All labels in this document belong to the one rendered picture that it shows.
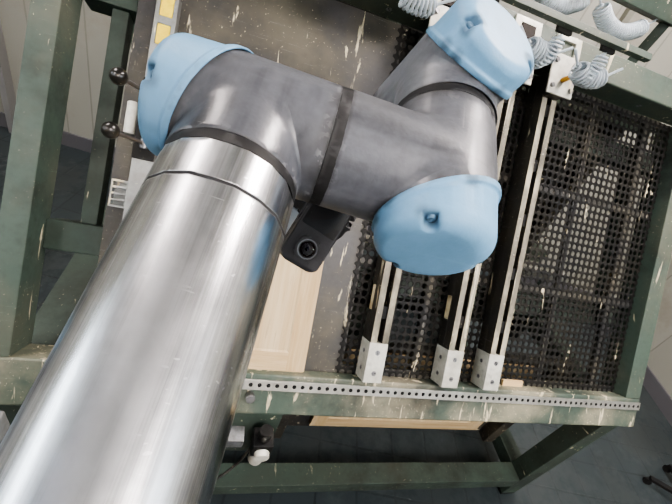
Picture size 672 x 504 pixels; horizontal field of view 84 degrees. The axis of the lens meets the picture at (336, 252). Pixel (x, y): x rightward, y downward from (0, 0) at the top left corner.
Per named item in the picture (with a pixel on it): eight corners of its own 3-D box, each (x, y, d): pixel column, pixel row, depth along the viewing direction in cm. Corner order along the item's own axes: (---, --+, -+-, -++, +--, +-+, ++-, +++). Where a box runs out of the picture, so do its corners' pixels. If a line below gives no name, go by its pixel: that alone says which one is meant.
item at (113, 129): (140, 151, 95) (94, 135, 82) (142, 136, 95) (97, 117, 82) (152, 153, 94) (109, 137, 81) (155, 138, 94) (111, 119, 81)
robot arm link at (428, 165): (304, 250, 25) (333, 131, 30) (456, 293, 27) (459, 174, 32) (334, 182, 18) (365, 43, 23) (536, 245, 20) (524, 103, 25)
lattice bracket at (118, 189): (110, 205, 97) (107, 205, 94) (115, 179, 97) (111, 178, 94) (127, 208, 98) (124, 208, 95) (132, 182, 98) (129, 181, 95)
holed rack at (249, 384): (217, 387, 104) (217, 388, 103) (219, 376, 104) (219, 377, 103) (637, 409, 152) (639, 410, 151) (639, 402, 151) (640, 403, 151)
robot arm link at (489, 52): (462, 34, 22) (464, -40, 26) (358, 141, 30) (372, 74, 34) (548, 105, 25) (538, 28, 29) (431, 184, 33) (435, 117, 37)
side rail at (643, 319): (599, 386, 160) (625, 398, 149) (655, 129, 155) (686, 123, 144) (613, 387, 162) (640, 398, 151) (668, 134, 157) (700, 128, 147)
